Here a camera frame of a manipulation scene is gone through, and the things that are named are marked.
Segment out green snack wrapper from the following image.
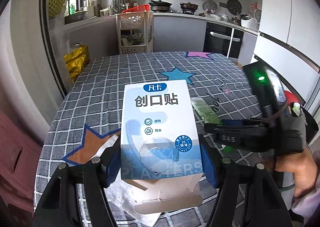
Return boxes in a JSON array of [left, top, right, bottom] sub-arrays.
[[190, 97, 222, 124]]

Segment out white blue plasters box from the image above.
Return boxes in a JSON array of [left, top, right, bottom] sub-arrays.
[[120, 80, 203, 214]]

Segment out green labelled plastic bottle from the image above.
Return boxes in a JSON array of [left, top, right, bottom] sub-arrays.
[[291, 102, 301, 117]]

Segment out black trash bin red lid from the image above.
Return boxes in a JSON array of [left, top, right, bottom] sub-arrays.
[[284, 90, 319, 144]]

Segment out right hand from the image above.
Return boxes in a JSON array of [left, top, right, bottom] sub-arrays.
[[275, 148, 319, 198]]

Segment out grey checked tablecloth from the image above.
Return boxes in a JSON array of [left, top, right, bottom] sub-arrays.
[[34, 51, 283, 227]]

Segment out white refrigerator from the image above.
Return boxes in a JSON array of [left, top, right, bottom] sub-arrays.
[[252, 0, 320, 110]]

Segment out black built-in oven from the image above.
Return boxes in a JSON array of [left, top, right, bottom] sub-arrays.
[[203, 23, 244, 59]]

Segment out white rice cooker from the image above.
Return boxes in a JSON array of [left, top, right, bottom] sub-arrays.
[[241, 16, 260, 32]]

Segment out yellow gold foil bag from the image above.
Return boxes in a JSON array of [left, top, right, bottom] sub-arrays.
[[63, 45, 90, 84]]

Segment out black wok on stove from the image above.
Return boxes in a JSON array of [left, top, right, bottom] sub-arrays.
[[149, 0, 172, 12]]

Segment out beige plastic storage rack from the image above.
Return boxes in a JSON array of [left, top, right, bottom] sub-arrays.
[[116, 11, 154, 55]]

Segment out red plastic basket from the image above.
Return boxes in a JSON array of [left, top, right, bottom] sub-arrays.
[[122, 4, 150, 14]]

